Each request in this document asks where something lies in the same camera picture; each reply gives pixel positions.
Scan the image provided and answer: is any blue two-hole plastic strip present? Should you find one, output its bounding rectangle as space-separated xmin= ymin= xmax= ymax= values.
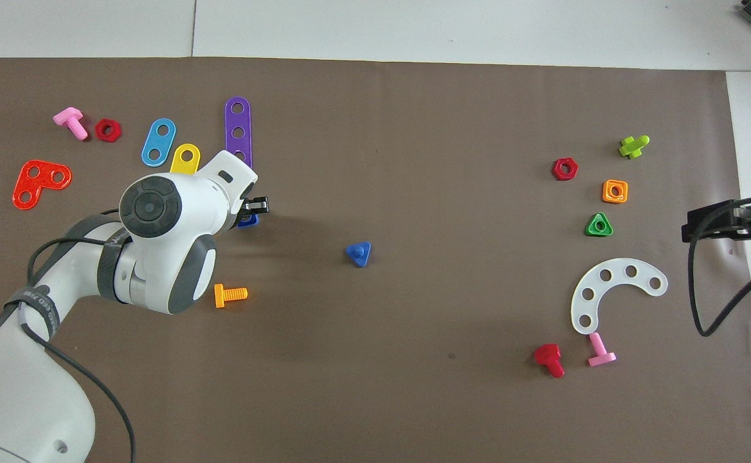
xmin=141 ymin=118 xmax=177 ymax=168

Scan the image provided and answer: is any yellow three-hole plastic strip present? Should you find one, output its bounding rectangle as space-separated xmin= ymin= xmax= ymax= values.
xmin=169 ymin=143 xmax=201 ymax=176

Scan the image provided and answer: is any red plastic screw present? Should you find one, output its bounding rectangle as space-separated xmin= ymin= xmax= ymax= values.
xmin=533 ymin=343 xmax=566 ymax=379

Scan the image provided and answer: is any pink plastic screw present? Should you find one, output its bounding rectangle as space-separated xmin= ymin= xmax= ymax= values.
xmin=53 ymin=107 xmax=89 ymax=141
xmin=587 ymin=332 xmax=617 ymax=368

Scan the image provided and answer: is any purple four-hole plastic strip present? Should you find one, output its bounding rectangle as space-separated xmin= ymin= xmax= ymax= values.
xmin=224 ymin=96 xmax=253 ymax=171

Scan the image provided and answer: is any green triangular plastic nut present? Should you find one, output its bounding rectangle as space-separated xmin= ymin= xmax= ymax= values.
xmin=584 ymin=212 xmax=614 ymax=238

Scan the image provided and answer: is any orange plastic screw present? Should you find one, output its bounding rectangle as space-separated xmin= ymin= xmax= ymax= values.
xmin=213 ymin=283 xmax=249 ymax=309

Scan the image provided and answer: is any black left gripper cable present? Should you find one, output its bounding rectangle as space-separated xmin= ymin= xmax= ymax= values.
xmin=19 ymin=209 xmax=137 ymax=463

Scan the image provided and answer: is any blue triangular-head plastic screw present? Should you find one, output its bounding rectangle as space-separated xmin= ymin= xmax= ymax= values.
xmin=345 ymin=241 xmax=372 ymax=268

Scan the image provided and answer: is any brown table mat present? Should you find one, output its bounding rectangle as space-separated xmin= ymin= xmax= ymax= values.
xmin=0 ymin=57 xmax=751 ymax=463

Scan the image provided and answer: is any orange square plastic nut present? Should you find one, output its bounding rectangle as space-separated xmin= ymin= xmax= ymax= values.
xmin=601 ymin=179 xmax=629 ymax=204

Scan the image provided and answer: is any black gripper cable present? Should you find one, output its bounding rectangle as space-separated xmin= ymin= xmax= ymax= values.
xmin=19 ymin=209 xmax=137 ymax=463
xmin=687 ymin=204 xmax=751 ymax=338

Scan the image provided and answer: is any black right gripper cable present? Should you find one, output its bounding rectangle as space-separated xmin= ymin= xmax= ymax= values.
xmin=687 ymin=204 xmax=751 ymax=338

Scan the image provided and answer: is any orange heart-shaped perforated plate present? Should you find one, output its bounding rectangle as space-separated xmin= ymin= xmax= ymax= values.
xmin=12 ymin=159 xmax=73 ymax=210

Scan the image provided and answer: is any white curved perforated plate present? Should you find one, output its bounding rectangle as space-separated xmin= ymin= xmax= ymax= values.
xmin=570 ymin=258 xmax=669 ymax=335

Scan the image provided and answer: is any lime cross-head plastic screw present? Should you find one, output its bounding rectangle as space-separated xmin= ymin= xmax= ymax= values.
xmin=619 ymin=134 xmax=651 ymax=159

